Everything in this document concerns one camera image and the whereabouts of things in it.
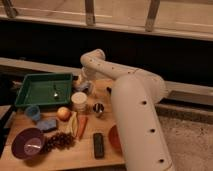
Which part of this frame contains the blue plastic cup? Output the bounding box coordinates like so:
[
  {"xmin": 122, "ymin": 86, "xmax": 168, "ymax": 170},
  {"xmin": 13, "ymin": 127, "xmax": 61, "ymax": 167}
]
[{"xmin": 25, "ymin": 105, "xmax": 41, "ymax": 122}]

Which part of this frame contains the black handled brush tool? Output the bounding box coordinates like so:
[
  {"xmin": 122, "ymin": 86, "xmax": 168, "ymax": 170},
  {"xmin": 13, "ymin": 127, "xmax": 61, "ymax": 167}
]
[{"xmin": 106, "ymin": 87, "xmax": 112, "ymax": 94}]

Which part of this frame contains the blue grey towel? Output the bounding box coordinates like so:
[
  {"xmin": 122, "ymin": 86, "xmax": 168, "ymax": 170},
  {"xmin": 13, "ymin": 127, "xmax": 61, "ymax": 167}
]
[{"xmin": 73, "ymin": 81, "xmax": 93, "ymax": 94}]

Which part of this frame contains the red yellow apple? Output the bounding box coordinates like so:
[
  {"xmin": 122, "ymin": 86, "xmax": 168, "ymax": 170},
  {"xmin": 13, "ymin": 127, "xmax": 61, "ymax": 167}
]
[{"xmin": 57, "ymin": 107, "xmax": 71, "ymax": 121}]

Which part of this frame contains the dark grape bunch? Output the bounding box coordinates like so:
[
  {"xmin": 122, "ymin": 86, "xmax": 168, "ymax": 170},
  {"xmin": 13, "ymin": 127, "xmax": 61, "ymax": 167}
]
[{"xmin": 41, "ymin": 132, "xmax": 75, "ymax": 154}]

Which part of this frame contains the white lidded jar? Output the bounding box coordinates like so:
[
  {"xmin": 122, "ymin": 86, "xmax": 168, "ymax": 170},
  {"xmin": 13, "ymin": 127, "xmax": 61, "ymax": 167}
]
[{"xmin": 71, "ymin": 92, "xmax": 87, "ymax": 112}]

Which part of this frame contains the green plastic tray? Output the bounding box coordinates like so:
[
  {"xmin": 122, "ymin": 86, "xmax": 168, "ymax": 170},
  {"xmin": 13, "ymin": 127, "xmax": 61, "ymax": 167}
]
[{"xmin": 15, "ymin": 73, "xmax": 73, "ymax": 108}]

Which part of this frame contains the metal spoon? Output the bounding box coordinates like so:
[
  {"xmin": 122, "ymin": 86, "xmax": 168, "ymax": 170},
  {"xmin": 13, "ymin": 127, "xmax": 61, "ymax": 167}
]
[{"xmin": 53, "ymin": 84, "xmax": 59, "ymax": 99}]

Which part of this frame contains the small metal cup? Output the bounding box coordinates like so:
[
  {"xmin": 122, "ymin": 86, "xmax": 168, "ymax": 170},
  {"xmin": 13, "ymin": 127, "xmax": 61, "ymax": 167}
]
[{"xmin": 93, "ymin": 103, "xmax": 104, "ymax": 118}]

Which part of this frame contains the black remote control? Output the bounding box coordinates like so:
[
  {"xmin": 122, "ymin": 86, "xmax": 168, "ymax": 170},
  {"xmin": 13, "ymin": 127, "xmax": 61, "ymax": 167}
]
[{"xmin": 93, "ymin": 133, "xmax": 105, "ymax": 159}]

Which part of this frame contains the blue sponge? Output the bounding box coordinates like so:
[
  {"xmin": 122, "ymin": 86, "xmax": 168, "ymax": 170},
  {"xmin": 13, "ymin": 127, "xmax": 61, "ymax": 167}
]
[{"xmin": 36, "ymin": 119, "xmax": 57, "ymax": 132}]

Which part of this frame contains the orange bowl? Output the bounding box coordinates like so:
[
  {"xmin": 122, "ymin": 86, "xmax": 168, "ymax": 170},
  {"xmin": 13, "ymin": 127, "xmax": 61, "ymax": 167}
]
[{"xmin": 108, "ymin": 125, "xmax": 122, "ymax": 153}]

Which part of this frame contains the orange carrot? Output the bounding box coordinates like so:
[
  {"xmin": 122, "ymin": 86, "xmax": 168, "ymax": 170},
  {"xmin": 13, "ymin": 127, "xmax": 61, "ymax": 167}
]
[{"xmin": 77, "ymin": 115, "xmax": 88, "ymax": 140}]

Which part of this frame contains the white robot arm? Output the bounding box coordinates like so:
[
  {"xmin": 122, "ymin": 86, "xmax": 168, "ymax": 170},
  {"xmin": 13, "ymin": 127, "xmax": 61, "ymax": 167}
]
[{"xmin": 80, "ymin": 49, "xmax": 176, "ymax": 171}]

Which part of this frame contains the yellow banana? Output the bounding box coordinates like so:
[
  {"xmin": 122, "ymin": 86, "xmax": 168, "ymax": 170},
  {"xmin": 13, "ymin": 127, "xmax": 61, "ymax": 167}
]
[{"xmin": 66, "ymin": 112, "xmax": 78, "ymax": 136}]

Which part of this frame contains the purple bowl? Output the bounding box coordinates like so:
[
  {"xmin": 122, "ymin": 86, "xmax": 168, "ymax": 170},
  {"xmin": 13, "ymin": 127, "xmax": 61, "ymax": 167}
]
[{"xmin": 11, "ymin": 128, "xmax": 45, "ymax": 160}]

